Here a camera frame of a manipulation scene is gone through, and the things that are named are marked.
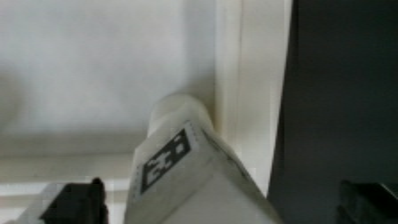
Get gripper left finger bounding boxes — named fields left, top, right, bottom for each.
left=14, top=177, right=111, bottom=224

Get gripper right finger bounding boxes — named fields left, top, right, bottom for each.
left=335, top=181, right=398, bottom=224

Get white table leg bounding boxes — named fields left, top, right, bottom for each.
left=122, top=94, right=282, bottom=224

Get white square tabletop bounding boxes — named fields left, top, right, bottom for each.
left=0, top=0, right=293, bottom=224

